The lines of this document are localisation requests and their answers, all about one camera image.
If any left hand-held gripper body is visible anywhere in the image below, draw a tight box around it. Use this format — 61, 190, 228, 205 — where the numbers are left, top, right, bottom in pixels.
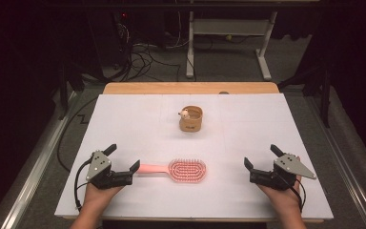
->
85, 150, 133, 191

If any white board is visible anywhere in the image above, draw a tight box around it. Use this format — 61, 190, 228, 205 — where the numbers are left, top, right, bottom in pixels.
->
54, 93, 335, 220

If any dark metal stand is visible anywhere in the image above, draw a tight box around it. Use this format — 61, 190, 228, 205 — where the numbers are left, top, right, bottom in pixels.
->
56, 61, 87, 121
277, 61, 336, 129

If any person's left hand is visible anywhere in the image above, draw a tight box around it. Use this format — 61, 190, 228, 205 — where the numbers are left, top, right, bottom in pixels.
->
83, 182, 125, 208

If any tan wooden holder cup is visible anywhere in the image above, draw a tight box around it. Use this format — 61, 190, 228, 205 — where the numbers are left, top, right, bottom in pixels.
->
178, 105, 204, 133

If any aluminium rail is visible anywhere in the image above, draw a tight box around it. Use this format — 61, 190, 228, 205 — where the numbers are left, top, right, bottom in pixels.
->
304, 94, 366, 229
0, 90, 79, 229

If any pink hairbrush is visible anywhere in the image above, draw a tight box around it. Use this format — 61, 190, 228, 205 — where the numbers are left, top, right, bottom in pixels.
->
136, 158, 208, 184

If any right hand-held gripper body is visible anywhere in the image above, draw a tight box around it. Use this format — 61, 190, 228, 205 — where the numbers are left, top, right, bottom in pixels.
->
249, 153, 317, 192

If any small cream animal figure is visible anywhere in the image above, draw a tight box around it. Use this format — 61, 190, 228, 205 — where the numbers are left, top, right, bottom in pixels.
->
177, 108, 192, 121

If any person's right hand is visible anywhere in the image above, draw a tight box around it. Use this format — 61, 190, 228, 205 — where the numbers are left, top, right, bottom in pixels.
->
256, 156, 303, 211

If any white metal stand frame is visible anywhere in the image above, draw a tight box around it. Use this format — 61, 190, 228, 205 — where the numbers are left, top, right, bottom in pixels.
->
185, 10, 279, 82

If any dark computer tower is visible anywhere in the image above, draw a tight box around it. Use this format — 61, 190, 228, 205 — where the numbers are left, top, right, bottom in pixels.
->
87, 9, 132, 71

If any black floor cable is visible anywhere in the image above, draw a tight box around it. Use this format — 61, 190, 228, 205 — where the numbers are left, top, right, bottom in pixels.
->
56, 96, 99, 174

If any wooden table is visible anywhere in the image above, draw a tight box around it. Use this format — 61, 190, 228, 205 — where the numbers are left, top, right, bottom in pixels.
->
61, 81, 326, 224

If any tangle of floor cables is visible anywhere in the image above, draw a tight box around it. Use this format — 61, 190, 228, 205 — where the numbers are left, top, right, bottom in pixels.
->
115, 12, 183, 83

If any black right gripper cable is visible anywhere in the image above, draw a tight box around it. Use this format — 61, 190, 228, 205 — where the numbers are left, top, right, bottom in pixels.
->
282, 174, 307, 213

